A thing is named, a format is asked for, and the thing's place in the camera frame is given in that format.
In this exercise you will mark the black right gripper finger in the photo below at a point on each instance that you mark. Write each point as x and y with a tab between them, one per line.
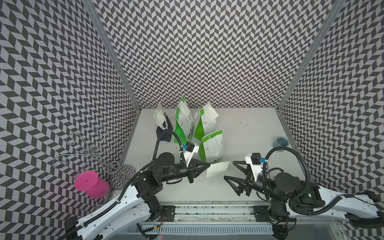
239	185
242	166

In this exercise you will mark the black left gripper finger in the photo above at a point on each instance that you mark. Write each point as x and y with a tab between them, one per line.
194	173
199	165

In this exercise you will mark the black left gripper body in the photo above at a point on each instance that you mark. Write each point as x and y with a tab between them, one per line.
182	173

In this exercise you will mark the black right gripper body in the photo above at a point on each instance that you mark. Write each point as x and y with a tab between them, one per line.
258	185

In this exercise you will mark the green white tea bag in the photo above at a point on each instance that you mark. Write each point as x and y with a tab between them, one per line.
206	121
184	121
211	149

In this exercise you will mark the navy and cream tote bag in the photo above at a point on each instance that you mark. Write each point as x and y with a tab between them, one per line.
163	123

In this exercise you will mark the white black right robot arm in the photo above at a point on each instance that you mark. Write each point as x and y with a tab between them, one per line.
290	198

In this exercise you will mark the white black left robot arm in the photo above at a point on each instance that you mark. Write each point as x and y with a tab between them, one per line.
137	201

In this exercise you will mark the blue-grey ceramic cup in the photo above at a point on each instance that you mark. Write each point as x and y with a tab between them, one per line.
282	142

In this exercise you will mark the pink plastic disc spool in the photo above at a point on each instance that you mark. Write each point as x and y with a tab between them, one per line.
90	183

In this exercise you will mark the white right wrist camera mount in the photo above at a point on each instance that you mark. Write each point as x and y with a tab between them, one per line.
256	162

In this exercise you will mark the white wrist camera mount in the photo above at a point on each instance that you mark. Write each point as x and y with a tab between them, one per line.
256	162
189	153

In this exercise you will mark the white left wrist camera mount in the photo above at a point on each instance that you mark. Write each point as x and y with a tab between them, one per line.
189	153

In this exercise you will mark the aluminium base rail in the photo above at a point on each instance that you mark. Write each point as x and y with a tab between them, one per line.
205	219

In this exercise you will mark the silver wire rack stand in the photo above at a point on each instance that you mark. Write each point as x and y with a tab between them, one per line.
118	173

